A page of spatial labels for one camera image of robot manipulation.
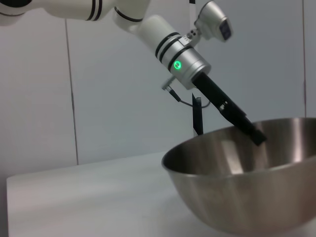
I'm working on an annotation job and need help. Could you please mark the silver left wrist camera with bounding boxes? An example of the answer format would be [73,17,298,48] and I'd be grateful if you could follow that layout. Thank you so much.
[194,0,235,43]

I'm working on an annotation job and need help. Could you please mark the stainless steel mixing bowl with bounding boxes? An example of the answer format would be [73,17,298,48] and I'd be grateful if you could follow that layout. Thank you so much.
[161,118,316,235]

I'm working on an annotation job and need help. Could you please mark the left gripper plug cable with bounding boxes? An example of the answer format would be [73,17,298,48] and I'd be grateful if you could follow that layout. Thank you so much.
[161,77,211,109]

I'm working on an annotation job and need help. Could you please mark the dark upright panel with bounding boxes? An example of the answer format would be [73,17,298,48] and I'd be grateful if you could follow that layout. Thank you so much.
[192,93,204,136]

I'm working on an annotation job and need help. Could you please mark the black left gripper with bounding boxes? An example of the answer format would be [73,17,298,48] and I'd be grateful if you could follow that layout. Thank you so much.
[192,73,268,147]

